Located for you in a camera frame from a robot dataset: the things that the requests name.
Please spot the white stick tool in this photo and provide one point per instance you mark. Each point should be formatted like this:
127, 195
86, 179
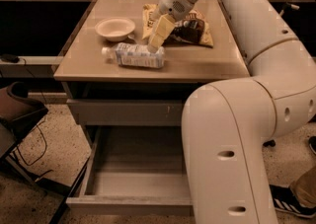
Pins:
288, 6

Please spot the black table leg stand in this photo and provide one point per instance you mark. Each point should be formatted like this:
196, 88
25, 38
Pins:
270, 143

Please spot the closed top drawer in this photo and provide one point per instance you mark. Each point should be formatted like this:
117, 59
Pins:
126, 112

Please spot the black sneaker near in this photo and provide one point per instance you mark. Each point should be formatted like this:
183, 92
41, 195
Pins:
285, 201

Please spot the tan trouser leg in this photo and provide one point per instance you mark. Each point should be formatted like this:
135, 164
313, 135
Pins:
304, 188

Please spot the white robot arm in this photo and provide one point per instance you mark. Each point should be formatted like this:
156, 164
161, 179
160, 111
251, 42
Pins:
225, 123

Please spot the white bowl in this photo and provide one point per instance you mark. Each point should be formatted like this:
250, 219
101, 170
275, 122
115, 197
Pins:
115, 29

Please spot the grey drawer cabinet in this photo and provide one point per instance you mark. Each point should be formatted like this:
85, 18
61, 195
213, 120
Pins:
85, 73

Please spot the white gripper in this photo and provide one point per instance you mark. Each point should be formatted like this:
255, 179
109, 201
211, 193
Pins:
172, 3

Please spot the black sneaker far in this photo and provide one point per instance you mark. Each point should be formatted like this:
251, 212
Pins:
312, 144

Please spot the clear plastic water bottle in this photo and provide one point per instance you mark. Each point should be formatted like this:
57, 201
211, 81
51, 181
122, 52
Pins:
134, 55

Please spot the brown yellow snack bag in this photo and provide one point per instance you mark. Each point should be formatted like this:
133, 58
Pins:
193, 29

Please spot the black sneaker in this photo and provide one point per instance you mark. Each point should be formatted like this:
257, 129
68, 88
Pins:
285, 201
312, 144

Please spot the open middle drawer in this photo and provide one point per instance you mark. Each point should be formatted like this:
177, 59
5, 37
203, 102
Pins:
135, 170

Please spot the black device on ledge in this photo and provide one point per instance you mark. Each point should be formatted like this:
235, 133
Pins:
9, 58

